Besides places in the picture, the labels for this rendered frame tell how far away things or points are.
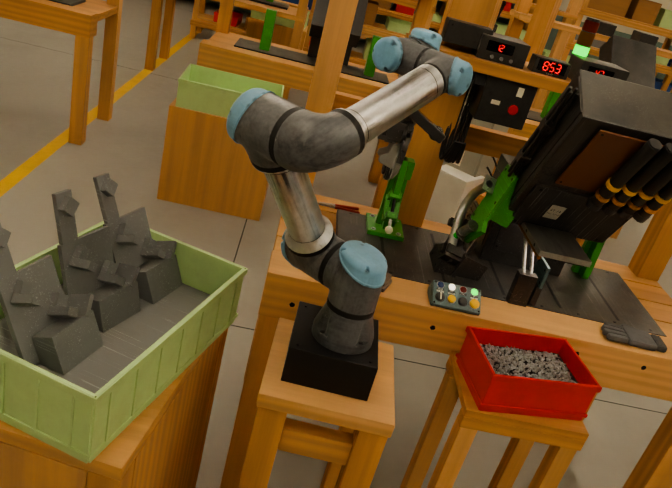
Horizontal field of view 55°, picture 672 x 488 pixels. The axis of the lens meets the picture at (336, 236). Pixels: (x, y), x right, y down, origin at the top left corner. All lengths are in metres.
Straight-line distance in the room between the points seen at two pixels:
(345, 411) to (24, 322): 0.71
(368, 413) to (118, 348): 0.59
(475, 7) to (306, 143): 1.23
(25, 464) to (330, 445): 0.66
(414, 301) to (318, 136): 0.88
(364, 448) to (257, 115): 0.82
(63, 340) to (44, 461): 0.24
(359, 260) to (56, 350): 0.67
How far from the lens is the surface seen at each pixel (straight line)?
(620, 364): 2.19
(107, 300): 1.61
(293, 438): 1.61
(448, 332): 1.98
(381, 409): 1.57
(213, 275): 1.78
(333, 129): 1.16
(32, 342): 1.52
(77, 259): 1.57
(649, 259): 2.77
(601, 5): 9.45
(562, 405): 1.87
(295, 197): 1.35
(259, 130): 1.20
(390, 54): 1.46
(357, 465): 1.63
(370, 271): 1.44
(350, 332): 1.51
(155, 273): 1.74
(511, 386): 1.76
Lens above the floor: 1.83
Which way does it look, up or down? 25 degrees down
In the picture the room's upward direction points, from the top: 15 degrees clockwise
